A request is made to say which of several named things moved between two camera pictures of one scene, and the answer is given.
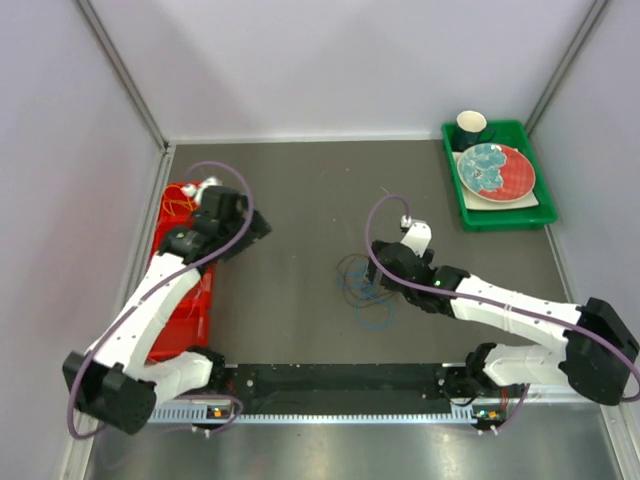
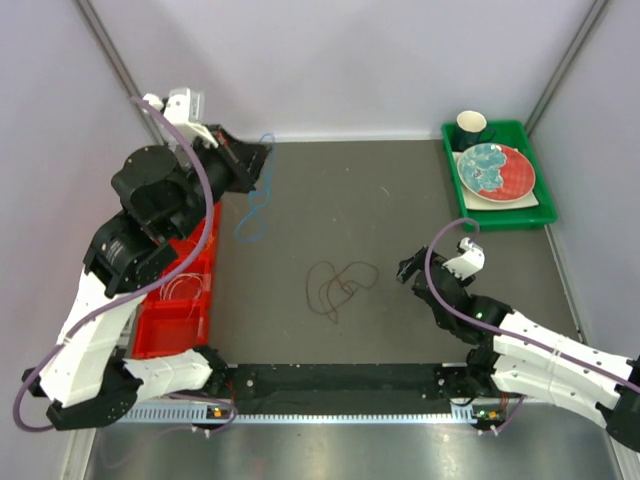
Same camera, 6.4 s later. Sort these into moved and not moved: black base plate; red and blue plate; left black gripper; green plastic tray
Moved: left black gripper
Not moved: green plastic tray; black base plate; red and blue plate
